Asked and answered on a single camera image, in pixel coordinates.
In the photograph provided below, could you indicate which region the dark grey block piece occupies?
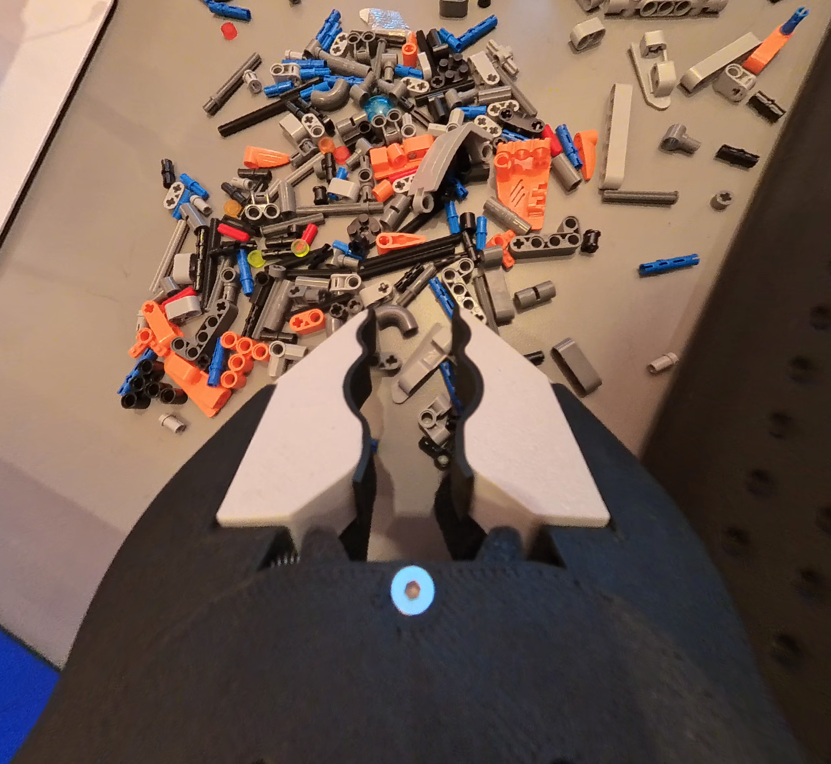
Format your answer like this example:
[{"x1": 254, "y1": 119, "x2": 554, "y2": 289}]
[{"x1": 552, "y1": 339, "x2": 602, "y2": 395}]

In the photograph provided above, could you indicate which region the pile of plastic building pieces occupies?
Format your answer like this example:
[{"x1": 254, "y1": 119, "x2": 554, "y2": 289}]
[{"x1": 117, "y1": 5, "x2": 605, "y2": 473}]

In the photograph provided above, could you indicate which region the long grey angled beam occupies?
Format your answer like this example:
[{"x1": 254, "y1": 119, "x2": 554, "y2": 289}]
[{"x1": 600, "y1": 83, "x2": 679, "y2": 204}]

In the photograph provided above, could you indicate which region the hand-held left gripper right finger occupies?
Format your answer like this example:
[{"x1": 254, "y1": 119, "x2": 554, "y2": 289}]
[{"x1": 452, "y1": 313, "x2": 611, "y2": 542}]

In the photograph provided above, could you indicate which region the grey cylinder connector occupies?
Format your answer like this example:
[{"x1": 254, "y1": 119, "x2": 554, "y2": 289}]
[{"x1": 513, "y1": 280, "x2": 557, "y2": 311}]

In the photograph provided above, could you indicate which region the black pin with grey connector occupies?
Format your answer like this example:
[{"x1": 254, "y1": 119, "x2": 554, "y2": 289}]
[{"x1": 712, "y1": 64, "x2": 788, "y2": 122}]

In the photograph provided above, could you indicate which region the small orange piece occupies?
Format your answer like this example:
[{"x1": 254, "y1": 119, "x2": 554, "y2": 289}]
[{"x1": 743, "y1": 8, "x2": 808, "y2": 74}]

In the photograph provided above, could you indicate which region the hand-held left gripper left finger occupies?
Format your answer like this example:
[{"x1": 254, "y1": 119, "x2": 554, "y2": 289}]
[{"x1": 217, "y1": 310, "x2": 384, "y2": 544}]

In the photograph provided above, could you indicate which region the curved grey panel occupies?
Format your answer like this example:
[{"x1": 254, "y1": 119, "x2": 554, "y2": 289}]
[{"x1": 629, "y1": 31, "x2": 679, "y2": 109}]

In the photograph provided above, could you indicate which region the grey straight beam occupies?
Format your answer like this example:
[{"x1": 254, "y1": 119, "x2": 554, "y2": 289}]
[{"x1": 680, "y1": 31, "x2": 763, "y2": 94}]

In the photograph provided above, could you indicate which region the short light grey beam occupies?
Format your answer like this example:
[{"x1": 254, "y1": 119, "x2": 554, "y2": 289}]
[{"x1": 569, "y1": 18, "x2": 607, "y2": 54}]

